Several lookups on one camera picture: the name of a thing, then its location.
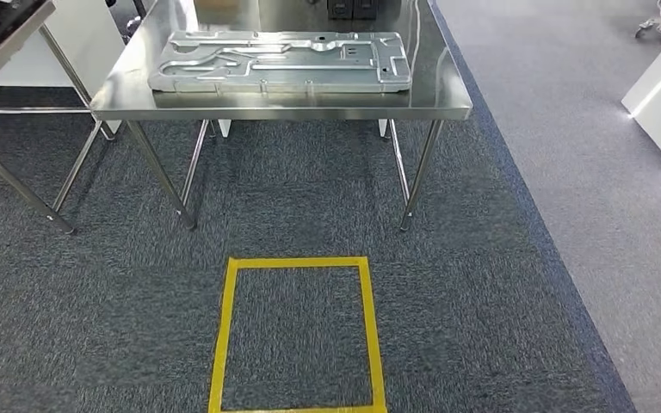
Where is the stainless steel table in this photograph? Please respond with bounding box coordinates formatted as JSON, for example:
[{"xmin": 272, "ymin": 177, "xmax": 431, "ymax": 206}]
[
  {"xmin": 90, "ymin": 0, "xmax": 474, "ymax": 233},
  {"xmin": 0, "ymin": 0, "xmax": 118, "ymax": 236}
]

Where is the silver metal plate part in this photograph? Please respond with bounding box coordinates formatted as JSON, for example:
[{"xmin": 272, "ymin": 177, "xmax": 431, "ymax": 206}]
[{"xmin": 147, "ymin": 29, "xmax": 414, "ymax": 96}]

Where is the black box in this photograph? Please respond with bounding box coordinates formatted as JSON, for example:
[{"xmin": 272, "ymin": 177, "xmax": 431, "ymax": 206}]
[
  {"xmin": 353, "ymin": 0, "xmax": 401, "ymax": 21},
  {"xmin": 327, "ymin": 0, "xmax": 355, "ymax": 21}
]

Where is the white cabinet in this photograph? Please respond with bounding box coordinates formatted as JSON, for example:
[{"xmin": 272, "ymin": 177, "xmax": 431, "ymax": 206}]
[{"xmin": 0, "ymin": 0, "xmax": 127, "ymax": 90}]

